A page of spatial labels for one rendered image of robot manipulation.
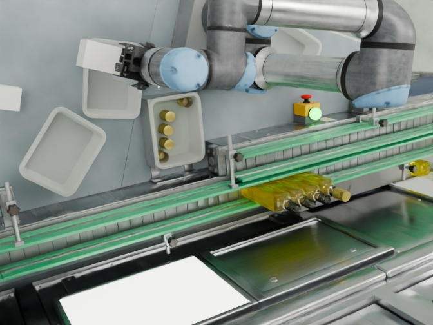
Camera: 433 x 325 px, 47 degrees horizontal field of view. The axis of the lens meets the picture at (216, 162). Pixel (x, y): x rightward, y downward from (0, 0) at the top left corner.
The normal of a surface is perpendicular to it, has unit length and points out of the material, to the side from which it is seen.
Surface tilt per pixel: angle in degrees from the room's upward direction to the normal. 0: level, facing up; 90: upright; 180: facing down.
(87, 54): 0
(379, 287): 90
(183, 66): 0
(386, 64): 43
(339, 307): 90
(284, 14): 26
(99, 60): 0
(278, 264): 90
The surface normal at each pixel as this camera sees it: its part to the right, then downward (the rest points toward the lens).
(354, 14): 0.38, 0.33
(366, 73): -0.77, 0.05
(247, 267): -0.08, -0.96
